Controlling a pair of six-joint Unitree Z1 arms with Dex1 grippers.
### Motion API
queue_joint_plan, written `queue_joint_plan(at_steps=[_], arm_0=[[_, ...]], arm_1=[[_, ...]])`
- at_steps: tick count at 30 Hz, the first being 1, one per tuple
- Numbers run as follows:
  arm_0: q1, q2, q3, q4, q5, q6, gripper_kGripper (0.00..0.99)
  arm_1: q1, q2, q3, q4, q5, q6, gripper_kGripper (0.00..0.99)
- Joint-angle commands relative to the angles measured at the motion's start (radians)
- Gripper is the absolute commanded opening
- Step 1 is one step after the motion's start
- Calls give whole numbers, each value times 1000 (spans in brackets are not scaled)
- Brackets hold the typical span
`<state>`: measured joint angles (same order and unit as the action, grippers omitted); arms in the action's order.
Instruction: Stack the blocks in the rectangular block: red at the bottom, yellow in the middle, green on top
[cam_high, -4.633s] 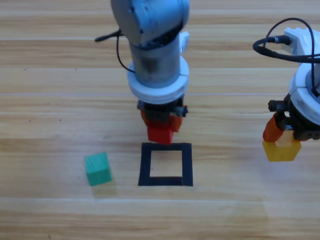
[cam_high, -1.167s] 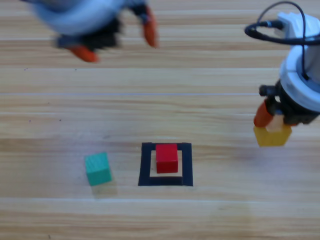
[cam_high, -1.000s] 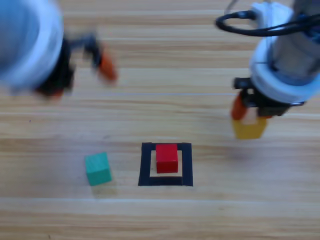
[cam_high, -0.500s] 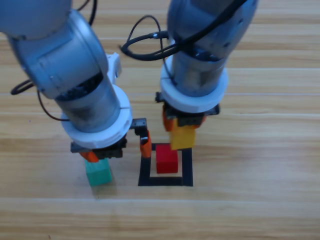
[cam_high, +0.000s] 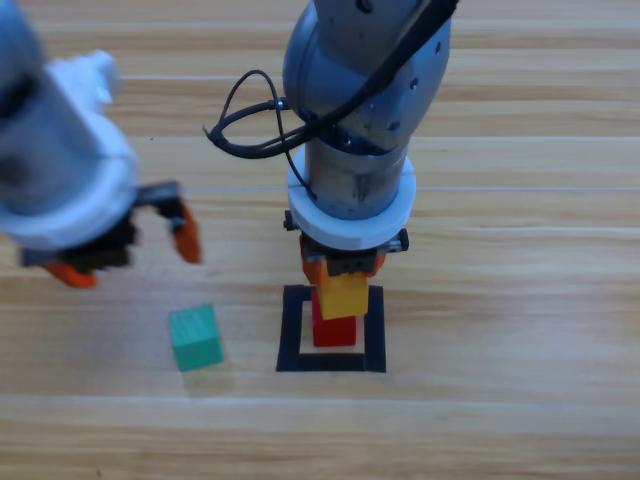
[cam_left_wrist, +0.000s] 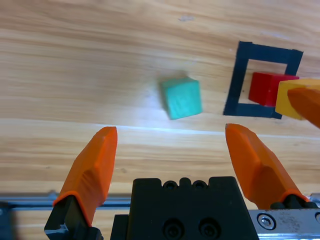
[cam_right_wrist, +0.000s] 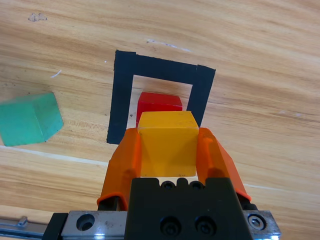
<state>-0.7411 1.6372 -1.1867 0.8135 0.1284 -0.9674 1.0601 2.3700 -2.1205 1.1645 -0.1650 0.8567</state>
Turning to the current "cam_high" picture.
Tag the yellow wooden block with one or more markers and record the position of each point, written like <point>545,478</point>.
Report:
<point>345,300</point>

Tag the green wooden block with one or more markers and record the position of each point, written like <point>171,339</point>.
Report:
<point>197,345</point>

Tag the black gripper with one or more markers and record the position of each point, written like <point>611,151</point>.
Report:
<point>110,245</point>
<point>350,262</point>

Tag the red wooden block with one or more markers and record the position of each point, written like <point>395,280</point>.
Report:
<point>332,332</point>

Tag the black tape square outline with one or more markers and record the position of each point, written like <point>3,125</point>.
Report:
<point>290,330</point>

